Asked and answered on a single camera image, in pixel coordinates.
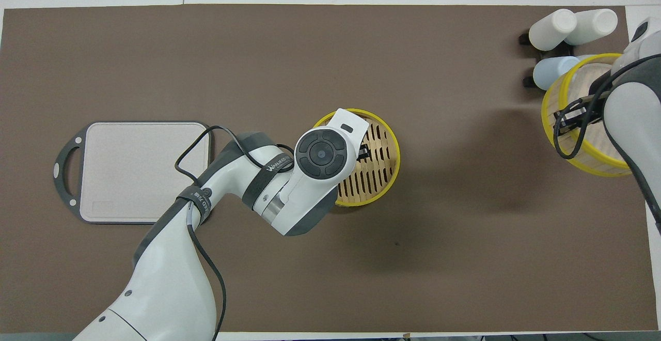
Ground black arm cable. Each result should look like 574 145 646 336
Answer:
175 126 295 341
553 54 661 160

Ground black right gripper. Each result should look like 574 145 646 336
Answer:
555 89 615 131

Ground brown table mat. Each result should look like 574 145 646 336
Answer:
0 4 652 334

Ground white bottle top right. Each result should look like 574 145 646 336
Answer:
565 8 619 46

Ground yellow bamboo steamer basket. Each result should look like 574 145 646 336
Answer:
312 107 401 208

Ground white bottle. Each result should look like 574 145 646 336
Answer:
528 9 578 51
565 8 619 46

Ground black cup rack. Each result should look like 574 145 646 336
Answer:
519 31 574 88

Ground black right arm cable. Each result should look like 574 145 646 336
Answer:
553 54 661 160

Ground light blue bottle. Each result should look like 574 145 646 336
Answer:
532 56 581 91

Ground grey cutting board black rim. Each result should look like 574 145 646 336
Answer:
53 121 212 225

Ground white bottle top left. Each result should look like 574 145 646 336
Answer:
528 9 578 51

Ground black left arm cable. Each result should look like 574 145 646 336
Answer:
175 126 295 341

